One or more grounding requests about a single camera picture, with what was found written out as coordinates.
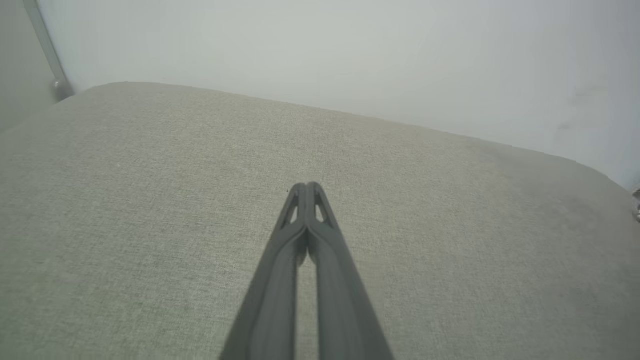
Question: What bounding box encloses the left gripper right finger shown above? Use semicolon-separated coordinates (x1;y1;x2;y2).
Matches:
306;182;396;360

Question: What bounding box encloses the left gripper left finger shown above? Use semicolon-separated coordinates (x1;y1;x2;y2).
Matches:
219;183;309;360

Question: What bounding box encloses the grey metal pole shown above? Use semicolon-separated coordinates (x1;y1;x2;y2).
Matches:
22;0;76;103

